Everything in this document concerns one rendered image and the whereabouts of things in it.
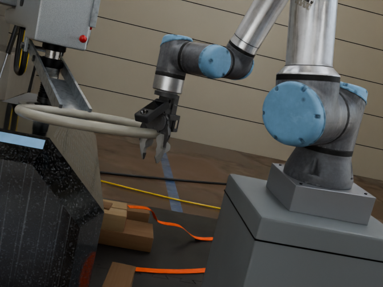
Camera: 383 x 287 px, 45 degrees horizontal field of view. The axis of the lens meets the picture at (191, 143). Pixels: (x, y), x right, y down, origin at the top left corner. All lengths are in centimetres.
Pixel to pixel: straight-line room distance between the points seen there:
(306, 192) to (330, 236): 12
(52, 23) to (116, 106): 500
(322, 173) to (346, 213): 12
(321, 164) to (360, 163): 671
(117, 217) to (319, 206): 172
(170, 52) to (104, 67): 559
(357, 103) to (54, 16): 126
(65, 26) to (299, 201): 124
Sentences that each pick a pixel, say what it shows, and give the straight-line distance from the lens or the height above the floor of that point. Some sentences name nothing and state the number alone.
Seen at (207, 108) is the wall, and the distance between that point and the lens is 703.
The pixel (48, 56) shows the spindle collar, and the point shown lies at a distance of 211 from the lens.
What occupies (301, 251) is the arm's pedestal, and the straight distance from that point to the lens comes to 118.
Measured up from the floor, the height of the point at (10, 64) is 76.
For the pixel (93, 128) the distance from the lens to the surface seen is 129.
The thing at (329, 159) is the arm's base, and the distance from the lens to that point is 126.
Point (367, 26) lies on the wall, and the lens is 774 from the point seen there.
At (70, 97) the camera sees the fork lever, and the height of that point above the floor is 92.
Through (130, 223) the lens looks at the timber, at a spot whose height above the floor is 11.
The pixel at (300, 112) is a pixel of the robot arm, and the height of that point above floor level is 111.
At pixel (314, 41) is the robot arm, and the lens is 111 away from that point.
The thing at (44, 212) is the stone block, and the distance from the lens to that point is 164.
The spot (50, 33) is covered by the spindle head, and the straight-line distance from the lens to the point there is 202.
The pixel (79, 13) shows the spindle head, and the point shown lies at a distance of 205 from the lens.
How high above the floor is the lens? 116
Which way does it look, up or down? 10 degrees down
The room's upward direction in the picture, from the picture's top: 13 degrees clockwise
